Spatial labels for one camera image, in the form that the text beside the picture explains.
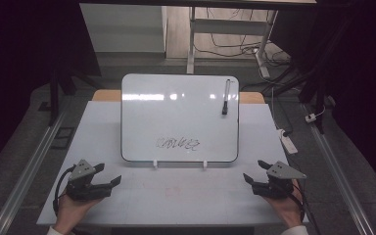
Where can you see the person's left hand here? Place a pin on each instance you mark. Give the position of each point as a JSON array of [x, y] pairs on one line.
[[70, 212]]

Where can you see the white dry-erase whiteboard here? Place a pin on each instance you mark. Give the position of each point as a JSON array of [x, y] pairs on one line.
[[176, 120]]

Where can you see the white desk frame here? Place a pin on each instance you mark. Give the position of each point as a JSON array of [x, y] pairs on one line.
[[228, 26]]

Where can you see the silver metal rail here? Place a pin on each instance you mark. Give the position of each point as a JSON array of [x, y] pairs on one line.
[[29, 173], [339, 182]]

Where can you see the person's right hand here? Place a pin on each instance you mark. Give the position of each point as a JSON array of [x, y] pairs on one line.
[[290, 210]]

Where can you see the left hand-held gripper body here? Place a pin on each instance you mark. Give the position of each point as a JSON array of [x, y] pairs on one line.
[[83, 189]]

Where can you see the black metal stand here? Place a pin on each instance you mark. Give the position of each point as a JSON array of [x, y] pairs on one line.
[[55, 94]]

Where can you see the white marker pen black cap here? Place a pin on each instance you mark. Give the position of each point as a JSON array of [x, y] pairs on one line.
[[226, 91]]

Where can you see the wooden table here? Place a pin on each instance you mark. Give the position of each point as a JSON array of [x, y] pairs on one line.
[[107, 95]]

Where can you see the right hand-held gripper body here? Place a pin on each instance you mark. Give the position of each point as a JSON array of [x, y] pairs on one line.
[[279, 186]]

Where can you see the white power strip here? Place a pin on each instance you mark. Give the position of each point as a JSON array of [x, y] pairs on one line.
[[289, 143]]

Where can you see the black floor plate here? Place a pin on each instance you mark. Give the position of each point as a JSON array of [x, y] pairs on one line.
[[62, 138]]

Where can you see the white cabinet panel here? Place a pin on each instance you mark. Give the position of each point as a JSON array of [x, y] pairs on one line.
[[124, 29]]

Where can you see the white whiteboard stand foot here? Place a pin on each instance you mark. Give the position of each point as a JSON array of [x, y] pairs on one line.
[[155, 164], [205, 164]]

